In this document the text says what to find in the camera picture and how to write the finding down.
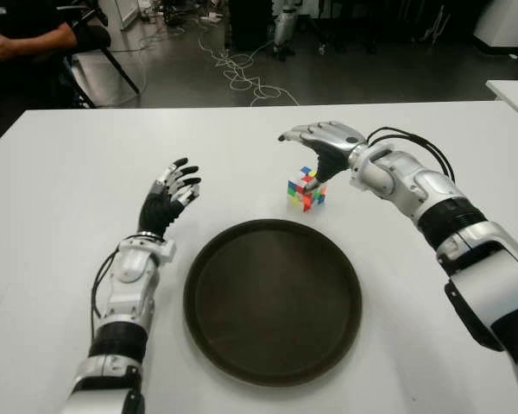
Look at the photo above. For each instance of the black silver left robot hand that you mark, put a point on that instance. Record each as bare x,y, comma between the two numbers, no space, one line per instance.
157,211

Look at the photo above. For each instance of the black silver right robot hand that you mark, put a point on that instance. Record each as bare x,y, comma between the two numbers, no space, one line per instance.
332,146

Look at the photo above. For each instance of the multicolour Rubik's cube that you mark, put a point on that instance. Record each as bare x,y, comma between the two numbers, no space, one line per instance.
300,196

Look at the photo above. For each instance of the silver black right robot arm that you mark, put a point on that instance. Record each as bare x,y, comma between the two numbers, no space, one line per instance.
479,267

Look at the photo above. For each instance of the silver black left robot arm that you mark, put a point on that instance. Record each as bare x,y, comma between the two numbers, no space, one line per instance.
129,289

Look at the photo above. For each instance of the dark brown round plate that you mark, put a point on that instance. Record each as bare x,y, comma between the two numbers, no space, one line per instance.
272,302

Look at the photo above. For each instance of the black wheeled stand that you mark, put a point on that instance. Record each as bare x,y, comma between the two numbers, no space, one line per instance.
341,21

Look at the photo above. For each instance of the black cabinet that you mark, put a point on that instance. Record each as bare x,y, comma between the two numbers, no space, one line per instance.
250,21

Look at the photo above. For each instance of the grey folded metal stand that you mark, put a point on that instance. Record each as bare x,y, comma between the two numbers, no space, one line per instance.
436,26

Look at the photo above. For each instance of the white power strip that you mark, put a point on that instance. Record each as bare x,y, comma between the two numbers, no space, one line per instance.
211,18

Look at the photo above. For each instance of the black chair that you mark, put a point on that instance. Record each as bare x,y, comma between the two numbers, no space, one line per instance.
92,36

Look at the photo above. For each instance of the white board panel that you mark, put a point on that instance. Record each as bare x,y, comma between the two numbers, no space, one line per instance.
127,13

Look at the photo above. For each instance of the white paper scrap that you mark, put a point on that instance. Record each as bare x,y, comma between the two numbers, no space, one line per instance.
513,57

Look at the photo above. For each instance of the white machine housing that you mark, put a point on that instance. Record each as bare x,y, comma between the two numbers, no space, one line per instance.
509,21

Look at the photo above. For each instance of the seated person in black shirt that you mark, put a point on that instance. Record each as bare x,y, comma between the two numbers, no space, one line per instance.
21,21

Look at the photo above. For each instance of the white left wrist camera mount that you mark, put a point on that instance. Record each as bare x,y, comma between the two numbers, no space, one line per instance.
167,251

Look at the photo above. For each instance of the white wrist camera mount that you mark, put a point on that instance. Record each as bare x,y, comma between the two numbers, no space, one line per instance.
356,180
167,251

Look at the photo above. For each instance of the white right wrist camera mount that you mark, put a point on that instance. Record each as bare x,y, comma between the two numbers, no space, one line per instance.
356,180

